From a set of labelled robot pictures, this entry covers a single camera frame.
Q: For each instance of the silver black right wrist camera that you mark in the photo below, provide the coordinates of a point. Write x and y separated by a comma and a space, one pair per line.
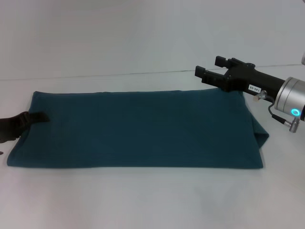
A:
303, 59

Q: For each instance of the teal t-shirt with FREE print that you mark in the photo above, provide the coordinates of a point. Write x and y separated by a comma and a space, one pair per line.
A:
143, 131

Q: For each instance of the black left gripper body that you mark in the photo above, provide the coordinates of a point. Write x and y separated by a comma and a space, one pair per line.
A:
12, 128

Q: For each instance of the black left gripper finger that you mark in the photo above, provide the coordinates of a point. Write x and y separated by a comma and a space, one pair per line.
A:
39, 118

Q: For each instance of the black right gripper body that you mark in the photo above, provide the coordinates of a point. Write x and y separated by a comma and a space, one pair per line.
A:
252, 80

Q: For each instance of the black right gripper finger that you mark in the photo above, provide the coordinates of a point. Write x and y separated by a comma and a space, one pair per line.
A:
224, 62
209, 76

